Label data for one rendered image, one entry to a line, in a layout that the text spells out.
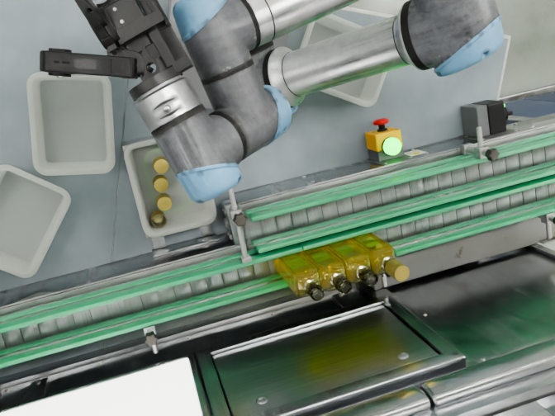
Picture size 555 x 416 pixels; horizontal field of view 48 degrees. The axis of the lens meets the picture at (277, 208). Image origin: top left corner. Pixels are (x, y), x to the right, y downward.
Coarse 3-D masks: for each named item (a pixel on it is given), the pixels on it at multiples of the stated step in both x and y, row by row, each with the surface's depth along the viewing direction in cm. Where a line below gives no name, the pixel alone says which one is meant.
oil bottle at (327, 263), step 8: (312, 248) 144; (320, 248) 143; (312, 256) 139; (320, 256) 138; (328, 256) 137; (320, 264) 133; (328, 264) 132; (336, 264) 132; (320, 272) 132; (328, 272) 130; (336, 272) 130; (344, 272) 131; (320, 280) 133; (328, 280) 131; (328, 288) 131
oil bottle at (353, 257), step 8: (344, 240) 145; (328, 248) 143; (336, 248) 140; (344, 248) 139; (352, 248) 139; (336, 256) 138; (344, 256) 135; (352, 256) 134; (360, 256) 133; (368, 256) 134; (344, 264) 133; (352, 264) 132; (360, 264) 132; (368, 264) 132; (352, 272) 132; (352, 280) 133; (360, 280) 132
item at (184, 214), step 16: (144, 144) 140; (128, 160) 140; (144, 160) 148; (144, 176) 149; (144, 192) 150; (160, 192) 150; (176, 192) 151; (144, 208) 146; (176, 208) 152; (192, 208) 153; (208, 208) 150; (144, 224) 144; (160, 224) 150; (176, 224) 149; (192, 224) 147; (208, 224) 148
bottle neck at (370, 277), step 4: (360, 268) 131; (364, 268) 130; (368, 268) 130; (356, 272) 131; (360, 272) 130; (364, 272) 128; (368, 272) 127; (372, 272) 127; (360, 276) 129; (364, 276) 127; (368, 276) 127; (372, 276) 129; (376, 276) 127; (364, 280) 127; (368, 280) 130; (372, 280) 129; (376, 280) 128; (368, 284) 127; (372, 284) 127
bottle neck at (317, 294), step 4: (312, 280) 129; (308, 284) 128; (312, 284) 127; (316, 284) 127; (304, 288) 129; (308, 288) 126; (312, 288) 125; (316, 288) 125; (320, 288) 125; (308, 292) 126; (312, 292) 125; (316, 292) 128; (320, 292) 126; (324, 292) 125; (312, 296) 125; (316, 296) 126; (320, 296) 125; (316, 300) 125
